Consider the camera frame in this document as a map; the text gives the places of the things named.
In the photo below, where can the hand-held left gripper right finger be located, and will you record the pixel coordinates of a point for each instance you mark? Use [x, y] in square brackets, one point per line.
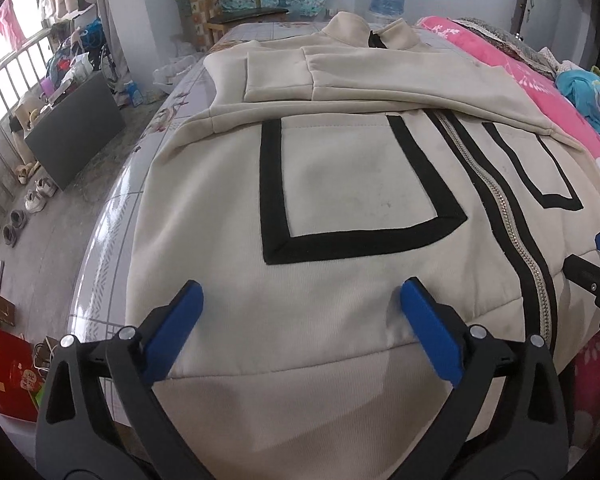
[427, 332]

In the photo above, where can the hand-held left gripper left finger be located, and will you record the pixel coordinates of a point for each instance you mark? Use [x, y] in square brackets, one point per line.
[175, 330]

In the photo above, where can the beige zip jacket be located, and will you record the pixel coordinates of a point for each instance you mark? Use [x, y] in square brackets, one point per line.
[340, 270]

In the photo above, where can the pile of colourful clothes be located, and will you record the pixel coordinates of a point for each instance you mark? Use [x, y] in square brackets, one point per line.
[75, 60]

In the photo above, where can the teal printed cloth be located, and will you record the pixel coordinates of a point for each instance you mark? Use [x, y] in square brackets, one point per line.
[590, 100]

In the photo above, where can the green packet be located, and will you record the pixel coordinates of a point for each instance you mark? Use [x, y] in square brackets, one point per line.
[38, 397]

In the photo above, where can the red gift bag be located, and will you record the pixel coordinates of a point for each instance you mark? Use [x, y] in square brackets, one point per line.
[10, 380]

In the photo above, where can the grey shoe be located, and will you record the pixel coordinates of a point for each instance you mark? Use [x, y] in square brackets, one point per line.
[18, 218]
[11, 236]

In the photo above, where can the white sneaker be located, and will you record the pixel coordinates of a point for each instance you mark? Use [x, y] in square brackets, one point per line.
[45, 186]
[35, 202]

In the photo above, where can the pink floral blanket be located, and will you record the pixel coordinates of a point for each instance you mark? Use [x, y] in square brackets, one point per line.
[505, 65]

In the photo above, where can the beige slipper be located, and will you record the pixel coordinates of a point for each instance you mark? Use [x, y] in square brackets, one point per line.
[22, 175]
[31, 166]

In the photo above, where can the dark grey board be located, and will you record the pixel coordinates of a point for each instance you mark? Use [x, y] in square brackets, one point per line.
[75, 130]

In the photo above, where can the grey patterned pillow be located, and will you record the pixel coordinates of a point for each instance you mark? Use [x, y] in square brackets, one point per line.
[510, 42]

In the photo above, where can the blue bottle pack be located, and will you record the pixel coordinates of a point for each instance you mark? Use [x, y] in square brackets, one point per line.
[132, 95]

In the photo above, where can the white plastic bag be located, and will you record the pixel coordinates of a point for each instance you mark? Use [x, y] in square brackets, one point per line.
[172, 75]

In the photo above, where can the metal window railing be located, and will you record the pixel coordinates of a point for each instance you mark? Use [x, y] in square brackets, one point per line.
[0, 110]

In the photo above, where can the wooden armchair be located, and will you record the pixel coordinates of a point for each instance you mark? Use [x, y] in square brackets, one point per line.
[245, 17]

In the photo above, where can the patterned cardboard box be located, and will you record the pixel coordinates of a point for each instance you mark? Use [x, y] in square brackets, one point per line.
[202, 10]

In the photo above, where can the pink hanging garment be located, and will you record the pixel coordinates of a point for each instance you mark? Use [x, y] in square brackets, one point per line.
[9, 22]

